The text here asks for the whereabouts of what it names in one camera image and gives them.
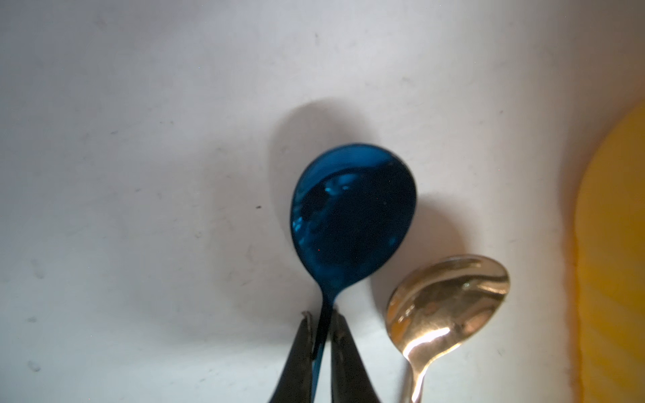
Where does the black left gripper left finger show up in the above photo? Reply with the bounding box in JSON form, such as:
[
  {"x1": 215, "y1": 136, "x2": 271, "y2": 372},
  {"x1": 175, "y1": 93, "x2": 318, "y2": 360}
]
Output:
[{"x1": 269, "y1": 312, "x2": 314, "y2": 403}]

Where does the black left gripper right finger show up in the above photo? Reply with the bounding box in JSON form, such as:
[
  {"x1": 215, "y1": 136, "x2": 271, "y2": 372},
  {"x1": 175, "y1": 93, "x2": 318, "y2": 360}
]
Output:
[{"x1": 330, "y1": 310, "x2": 381, "y2": 403}]

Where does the copper spoon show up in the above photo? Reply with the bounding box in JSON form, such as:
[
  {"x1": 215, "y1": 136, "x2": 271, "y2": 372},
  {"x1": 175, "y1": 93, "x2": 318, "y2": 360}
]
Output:
[{"x1": 385, "y1": 255, "x2": 511, "y2": 402}]

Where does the blue metal spoon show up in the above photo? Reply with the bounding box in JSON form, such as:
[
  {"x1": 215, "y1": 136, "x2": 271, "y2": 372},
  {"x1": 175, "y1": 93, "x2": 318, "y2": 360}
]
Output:
[{"x1": 290, "y1": 144, "x2": 418, "y2": 383}]

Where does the yellow plastic storage box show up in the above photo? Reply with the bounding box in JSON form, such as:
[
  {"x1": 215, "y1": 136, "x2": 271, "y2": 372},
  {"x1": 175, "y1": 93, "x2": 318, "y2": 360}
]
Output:
[{"x1": 574, "y1": 104, "x2": 644, "y2": 402}]

